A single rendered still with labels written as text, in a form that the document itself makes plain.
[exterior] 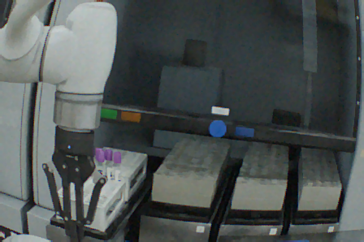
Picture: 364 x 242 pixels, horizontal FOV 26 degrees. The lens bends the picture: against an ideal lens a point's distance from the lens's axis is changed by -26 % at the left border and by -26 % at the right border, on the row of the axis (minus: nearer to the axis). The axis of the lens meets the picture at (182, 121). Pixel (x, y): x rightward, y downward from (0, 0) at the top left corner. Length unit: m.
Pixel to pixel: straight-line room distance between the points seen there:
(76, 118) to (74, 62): 0.09
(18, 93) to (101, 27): 0.54
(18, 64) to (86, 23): 0.14
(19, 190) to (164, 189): 0.36
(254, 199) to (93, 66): 0.56
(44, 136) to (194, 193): 0.33
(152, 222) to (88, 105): 0.43
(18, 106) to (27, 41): 0.54
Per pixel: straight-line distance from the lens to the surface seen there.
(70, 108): 1.47
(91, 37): 1.45
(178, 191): 1.89
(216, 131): 1.85
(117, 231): 1.67
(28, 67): 1.47
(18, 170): 1.98
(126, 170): 1.97
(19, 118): 1.96
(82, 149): 1.49
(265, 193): 1.89
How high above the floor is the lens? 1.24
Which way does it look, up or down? 8 degrees down
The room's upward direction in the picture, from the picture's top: 7 degrees clockwise
